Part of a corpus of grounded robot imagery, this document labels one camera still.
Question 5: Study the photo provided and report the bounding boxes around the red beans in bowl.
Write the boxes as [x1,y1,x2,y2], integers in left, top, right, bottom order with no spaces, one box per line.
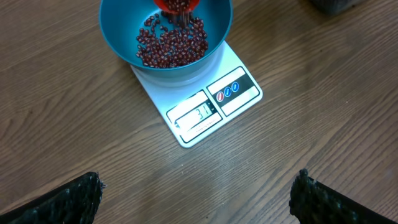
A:
[136,11,209,68]

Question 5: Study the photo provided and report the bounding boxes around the clear plastic container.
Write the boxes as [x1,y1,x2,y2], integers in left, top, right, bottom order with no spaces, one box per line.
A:
[309,0,365,16]

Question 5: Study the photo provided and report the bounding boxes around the white digital kitchen scale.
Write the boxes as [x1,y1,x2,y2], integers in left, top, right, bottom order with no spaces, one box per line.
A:
[132,42,263,148]

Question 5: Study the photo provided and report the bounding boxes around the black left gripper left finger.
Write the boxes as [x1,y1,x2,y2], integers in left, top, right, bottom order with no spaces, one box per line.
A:
[1,172,105,224]

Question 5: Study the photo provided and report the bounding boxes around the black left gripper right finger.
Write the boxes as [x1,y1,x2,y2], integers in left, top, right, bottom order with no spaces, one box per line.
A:
[289,169,395,224]

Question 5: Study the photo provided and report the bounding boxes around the blue metal bowl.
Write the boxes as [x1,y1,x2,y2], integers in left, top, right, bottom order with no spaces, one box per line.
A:
[99,0,233,77]

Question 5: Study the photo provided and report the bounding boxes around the orange scoop with blue handle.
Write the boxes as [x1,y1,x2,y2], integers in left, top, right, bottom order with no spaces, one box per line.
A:
[154,0,200,14]

